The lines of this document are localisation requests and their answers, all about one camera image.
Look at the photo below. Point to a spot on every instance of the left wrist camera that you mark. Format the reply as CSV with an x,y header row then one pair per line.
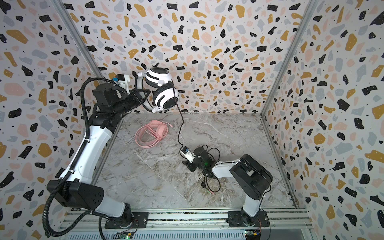
x,y
122,80

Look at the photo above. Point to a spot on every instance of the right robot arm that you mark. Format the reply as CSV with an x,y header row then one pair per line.
x,y
253,178

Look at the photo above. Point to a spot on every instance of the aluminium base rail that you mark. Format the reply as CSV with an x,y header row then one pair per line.
x,y
220,219

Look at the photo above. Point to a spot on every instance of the pink headphones with cable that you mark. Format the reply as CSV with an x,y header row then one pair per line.
x,y
156,129

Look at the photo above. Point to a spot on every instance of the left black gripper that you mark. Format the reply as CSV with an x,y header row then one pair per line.
x,y
135,94

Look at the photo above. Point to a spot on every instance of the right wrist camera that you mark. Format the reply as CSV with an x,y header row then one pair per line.
x,y
187,154

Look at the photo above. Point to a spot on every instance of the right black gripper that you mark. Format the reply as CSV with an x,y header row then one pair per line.
x,y
190,162

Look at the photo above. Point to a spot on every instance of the left green circuit board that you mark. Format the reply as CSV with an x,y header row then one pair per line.
x,y
124,236

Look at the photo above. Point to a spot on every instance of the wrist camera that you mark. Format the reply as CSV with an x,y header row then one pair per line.
x,y
122,80
187,154

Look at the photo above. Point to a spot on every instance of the right circuit board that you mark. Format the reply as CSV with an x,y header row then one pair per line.
x,y
253,235

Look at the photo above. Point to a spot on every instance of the white black headphones with cable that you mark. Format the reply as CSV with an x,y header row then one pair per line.
x,y
165,96

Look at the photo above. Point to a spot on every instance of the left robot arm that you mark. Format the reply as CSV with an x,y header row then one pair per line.
x,y
74,187

